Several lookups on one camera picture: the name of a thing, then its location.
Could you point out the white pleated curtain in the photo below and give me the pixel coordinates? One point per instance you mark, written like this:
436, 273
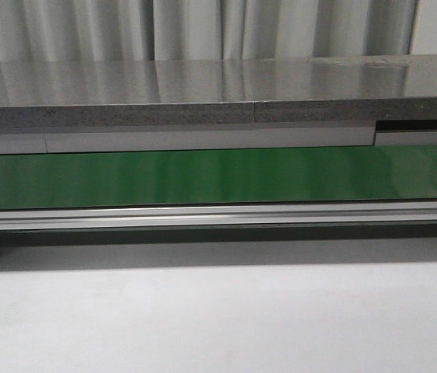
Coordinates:
213, 30

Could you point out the aluminium conveyor front rail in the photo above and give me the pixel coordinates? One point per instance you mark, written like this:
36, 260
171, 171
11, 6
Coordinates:
208, 215

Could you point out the green conveyor belt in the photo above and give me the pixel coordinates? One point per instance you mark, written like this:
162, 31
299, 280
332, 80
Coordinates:
228, 176

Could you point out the grey conveyor back rail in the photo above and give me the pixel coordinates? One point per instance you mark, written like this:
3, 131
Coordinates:
218, 136

